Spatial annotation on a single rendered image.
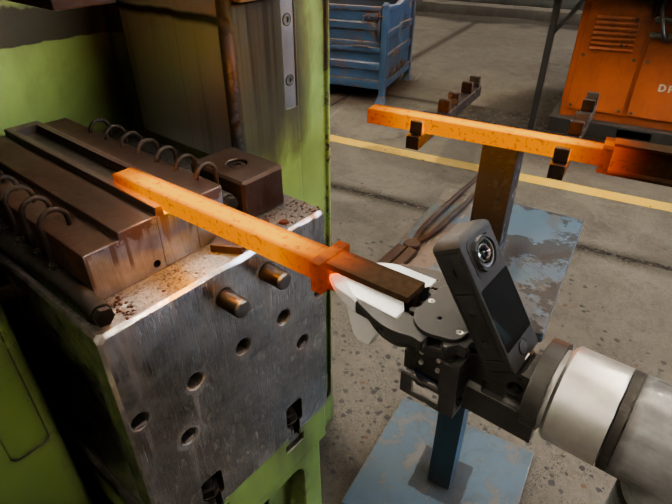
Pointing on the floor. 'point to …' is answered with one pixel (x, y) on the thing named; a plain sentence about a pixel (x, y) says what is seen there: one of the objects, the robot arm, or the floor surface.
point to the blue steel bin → (371, 43)
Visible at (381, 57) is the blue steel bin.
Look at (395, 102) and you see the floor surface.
